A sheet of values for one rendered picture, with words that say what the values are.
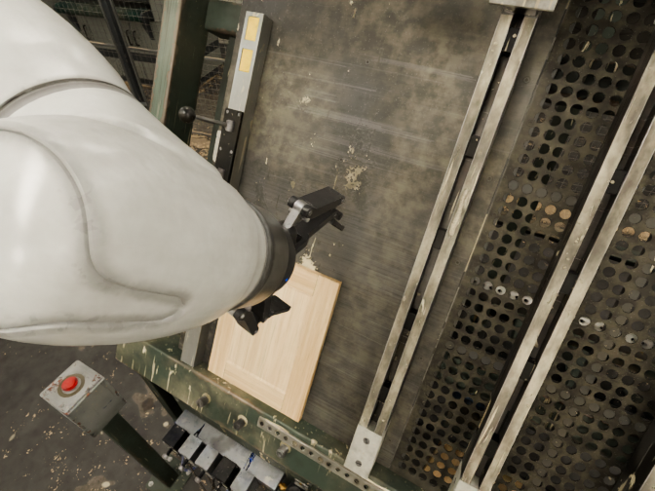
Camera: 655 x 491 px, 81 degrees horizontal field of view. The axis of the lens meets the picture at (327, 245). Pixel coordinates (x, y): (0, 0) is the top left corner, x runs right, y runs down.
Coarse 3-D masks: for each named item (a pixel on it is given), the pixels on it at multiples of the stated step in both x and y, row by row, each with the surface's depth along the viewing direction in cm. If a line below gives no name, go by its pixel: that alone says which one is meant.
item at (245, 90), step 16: (256, 16) 88; (256, 32) 88; (240, 48) 91; (256, 48) 89; (256, 64) 91; (240, 80) 92; (256, 80) 93; (240, 96) 92; (256, 96) 95; (240, 144) 95; (240, 160) 98; (240, 176) 100; (192, 336) 110; (192, 352) 110
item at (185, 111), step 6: (180, 108) 86; (186, 108) 85; (192, 108) 87; (180, 114) 85; (186, 114) 85; (192, 114) 86; (186, 120) 86; (192, 120) 87; (204, 120) 89; (210, 120) 90; (216, 120) 91; (228, 120) 92; (228, 126) 92
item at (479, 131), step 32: (512, 0) 62; (544, 0) 60; (512, 32) 66; (512, 64) 66; (480, 96) 69; (480, 128) 73; (480, 160) 70; (448, 192) 73; (448, 224) 77; (448, 256) 75; (416, 288) 79; (416, 320) 79; (384, 352) 83; (384, 384) 85; (384, 416) 85; (352, 448) 89
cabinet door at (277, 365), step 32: (288, 288) 97; (320, 288) 93; (224, 320) 107; (288, 320) 99; (320, 320) 94; (224, 352) 108; (256, 352) 104; (288, 352) 100; (320, 352) 97; (256, 384) 105; (288, 384) 101; (288, 416) 102
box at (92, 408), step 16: (80, 368) 108; (80, 384) 105; (96, 384) 105; (48, 400) 102; (64, 400) 102; (80, 400) 102; (96, 400) 107; (112, 400) 112; (80, 416) 103; (96, 416) 109; (112, 416) 115; (96, 432) 111
